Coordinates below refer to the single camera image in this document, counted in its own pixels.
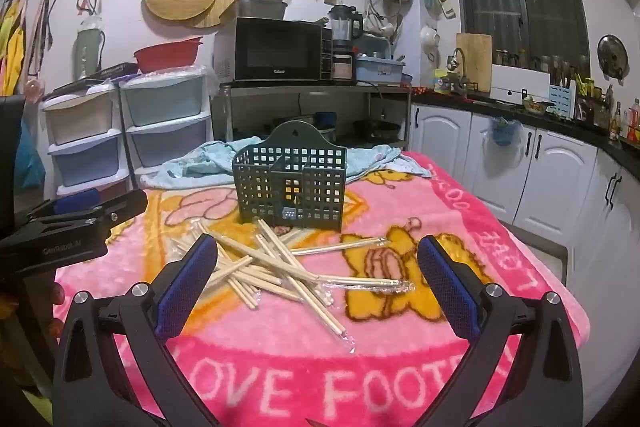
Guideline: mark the metal shelf table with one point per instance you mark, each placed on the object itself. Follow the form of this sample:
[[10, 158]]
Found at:
[[300, 88]]

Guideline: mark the black wok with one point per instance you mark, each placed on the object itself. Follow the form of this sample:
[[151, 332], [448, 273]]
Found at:
[[377, 129]]

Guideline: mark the wooden cutting board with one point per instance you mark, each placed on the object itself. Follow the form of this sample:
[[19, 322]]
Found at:
[[477, 62]]

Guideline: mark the wooden chopstick pair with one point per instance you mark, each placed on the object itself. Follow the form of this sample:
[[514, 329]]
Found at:
[[340, 247], [370, 284]]

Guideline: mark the brown jar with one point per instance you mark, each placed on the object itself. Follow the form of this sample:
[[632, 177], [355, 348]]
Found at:
[[343, 67]]

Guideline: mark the blue dish box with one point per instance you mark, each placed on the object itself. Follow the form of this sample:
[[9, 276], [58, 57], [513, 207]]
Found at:
[[380, 69]]

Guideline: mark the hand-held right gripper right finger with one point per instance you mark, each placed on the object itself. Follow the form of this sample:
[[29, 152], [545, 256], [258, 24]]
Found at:
[[445, 287]]

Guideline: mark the white kitchen cabinets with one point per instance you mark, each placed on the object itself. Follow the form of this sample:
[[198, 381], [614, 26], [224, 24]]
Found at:
[[445, 142]]

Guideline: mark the pink printed blanket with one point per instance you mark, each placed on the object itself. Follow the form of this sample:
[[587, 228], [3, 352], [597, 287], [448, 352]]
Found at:
[[300, 367]]

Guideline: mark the dark pot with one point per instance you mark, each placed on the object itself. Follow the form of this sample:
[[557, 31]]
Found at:
[[260, 9]]

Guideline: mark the green hanging bottle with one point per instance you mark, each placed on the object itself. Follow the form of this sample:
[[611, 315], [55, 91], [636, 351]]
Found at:
[[89, 52]]

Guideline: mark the black tray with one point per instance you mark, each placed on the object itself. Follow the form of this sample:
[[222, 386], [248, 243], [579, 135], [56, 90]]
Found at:
[[95, 77]]

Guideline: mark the dark green utensil basket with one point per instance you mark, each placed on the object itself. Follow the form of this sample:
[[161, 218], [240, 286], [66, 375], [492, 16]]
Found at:
[[290, 187]]

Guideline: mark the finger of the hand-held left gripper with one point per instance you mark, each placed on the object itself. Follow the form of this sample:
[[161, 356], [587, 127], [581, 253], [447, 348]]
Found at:
[[125, 204], [75, 202]]

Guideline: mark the black blender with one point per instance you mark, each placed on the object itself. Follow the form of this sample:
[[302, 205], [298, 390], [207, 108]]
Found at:
[[342, 27]]

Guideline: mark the beige plastic drawer cabinet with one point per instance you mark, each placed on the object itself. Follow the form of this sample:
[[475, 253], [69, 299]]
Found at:
[[80, 122]]

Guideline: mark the blue pot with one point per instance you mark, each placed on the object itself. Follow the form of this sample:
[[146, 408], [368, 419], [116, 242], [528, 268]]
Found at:
[[325, 119]]

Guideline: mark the blue hanging basket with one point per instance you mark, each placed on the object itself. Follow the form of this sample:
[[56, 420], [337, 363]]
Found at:
[[505, 134]]

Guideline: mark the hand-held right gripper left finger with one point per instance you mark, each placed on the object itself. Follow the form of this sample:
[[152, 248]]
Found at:
[[185, 287]]

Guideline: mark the yellow hanging cloth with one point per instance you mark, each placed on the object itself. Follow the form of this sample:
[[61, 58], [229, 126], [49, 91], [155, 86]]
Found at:
[[12, 47]]

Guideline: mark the black microwave oven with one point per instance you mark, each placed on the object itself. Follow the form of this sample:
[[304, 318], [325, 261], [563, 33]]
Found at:
[[275, 49]]

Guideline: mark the black countertop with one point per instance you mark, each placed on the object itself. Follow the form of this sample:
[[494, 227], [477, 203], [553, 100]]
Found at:
[[550, 123]]

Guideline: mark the white box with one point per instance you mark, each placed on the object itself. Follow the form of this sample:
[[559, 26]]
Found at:
[[520, 82]]

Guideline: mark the pile of chopsticks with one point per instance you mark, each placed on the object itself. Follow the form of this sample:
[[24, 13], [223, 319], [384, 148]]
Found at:
[[280, 264]]

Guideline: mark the metal pot lid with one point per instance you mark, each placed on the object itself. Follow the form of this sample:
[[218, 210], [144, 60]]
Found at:
[[612, 57]]

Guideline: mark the row of spice jars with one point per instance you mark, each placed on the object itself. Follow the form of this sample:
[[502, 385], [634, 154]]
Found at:
[[545, 64]]

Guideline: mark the light blue cloth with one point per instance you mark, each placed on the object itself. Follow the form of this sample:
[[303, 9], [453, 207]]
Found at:
[[200, 167]]

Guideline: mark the blue knife block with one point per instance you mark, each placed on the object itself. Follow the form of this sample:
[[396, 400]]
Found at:
[[561, 102]]

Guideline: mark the red plastic basin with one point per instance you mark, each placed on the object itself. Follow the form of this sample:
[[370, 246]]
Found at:
[[167, 57]]

